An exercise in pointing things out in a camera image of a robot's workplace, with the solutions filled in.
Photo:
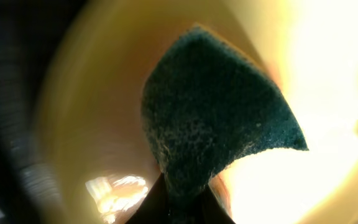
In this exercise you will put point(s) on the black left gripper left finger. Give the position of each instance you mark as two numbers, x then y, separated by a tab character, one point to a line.
154	208

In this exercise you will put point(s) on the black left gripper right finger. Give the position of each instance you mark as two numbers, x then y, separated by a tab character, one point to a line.
211	211

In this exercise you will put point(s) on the yellow plate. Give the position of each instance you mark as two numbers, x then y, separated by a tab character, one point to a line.
89	114

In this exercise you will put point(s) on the green yellow sponge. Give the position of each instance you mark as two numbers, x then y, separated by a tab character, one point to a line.
204	106

